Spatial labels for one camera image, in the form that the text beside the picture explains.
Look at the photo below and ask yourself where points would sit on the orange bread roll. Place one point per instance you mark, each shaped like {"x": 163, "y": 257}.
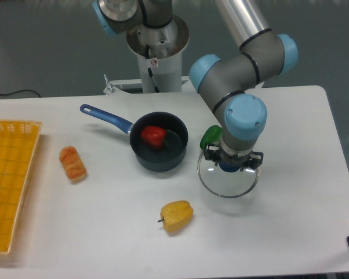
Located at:
{"x": 72, "y": 164}

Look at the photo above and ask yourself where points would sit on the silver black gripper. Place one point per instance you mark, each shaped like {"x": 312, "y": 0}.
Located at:
{"x": 232, "y": 160}

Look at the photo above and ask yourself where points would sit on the red bell pepper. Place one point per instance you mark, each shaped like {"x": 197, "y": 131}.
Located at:
{"x": 154, "y": 137}

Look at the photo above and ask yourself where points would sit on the glass lid with blue knob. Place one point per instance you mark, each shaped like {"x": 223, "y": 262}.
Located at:
{"x": 226, "y": 184}

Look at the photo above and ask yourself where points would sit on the yellow woven basket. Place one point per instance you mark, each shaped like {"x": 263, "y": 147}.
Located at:
{"x": 18, "y": 143}

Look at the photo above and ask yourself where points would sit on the green bell pepper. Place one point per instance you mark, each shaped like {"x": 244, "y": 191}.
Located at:
{"x": 212, "y": 134}

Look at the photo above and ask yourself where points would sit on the dark blue saucepan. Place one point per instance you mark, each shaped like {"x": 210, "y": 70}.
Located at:
{"x": 158, "y": 161}

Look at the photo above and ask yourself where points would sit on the yellow bell pepper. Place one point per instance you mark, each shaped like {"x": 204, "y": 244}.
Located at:
{"x": 176, "y": 215}

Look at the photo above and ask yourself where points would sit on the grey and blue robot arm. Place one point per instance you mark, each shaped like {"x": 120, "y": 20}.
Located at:
{"x": 222, "y": 85}

